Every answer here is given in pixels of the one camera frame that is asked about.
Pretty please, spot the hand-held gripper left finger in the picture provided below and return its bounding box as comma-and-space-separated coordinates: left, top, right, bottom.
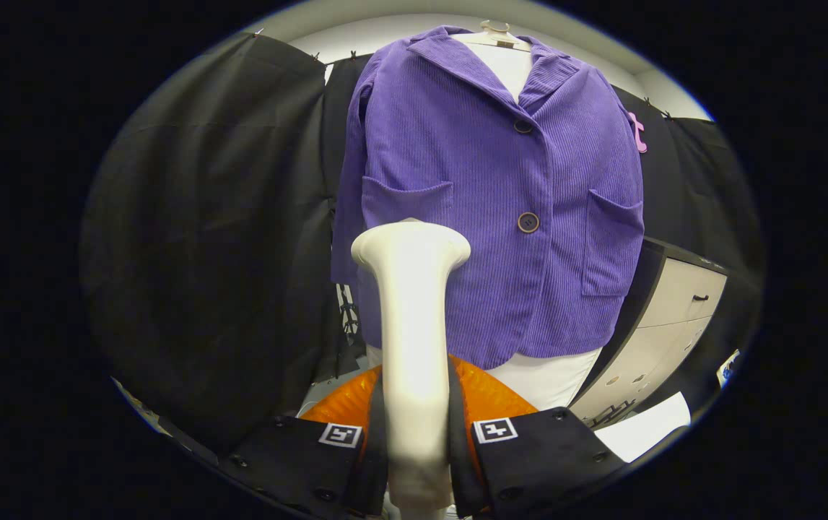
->
216, 365, 391, 520

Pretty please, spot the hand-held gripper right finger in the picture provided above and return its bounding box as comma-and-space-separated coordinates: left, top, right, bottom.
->
446, 356, 632, 520

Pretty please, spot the cream garment steamer head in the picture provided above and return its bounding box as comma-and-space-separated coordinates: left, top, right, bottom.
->
351, 219, 472, 515

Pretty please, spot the purple corduroy jacket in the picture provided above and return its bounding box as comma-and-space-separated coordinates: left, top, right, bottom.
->
331, 25, 645, 371

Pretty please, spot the white dress form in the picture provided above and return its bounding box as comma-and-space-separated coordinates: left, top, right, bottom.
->
367, 32, 603, 412

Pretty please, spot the white paper sheet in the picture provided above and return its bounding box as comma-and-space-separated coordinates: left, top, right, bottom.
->
593, 391, 693, 464

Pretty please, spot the beige cabinet with dark top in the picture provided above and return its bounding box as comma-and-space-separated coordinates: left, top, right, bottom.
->
571, 237, 731, 428

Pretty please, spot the metal stand frame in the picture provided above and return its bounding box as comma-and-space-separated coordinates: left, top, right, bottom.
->
338, 283, 362, 340

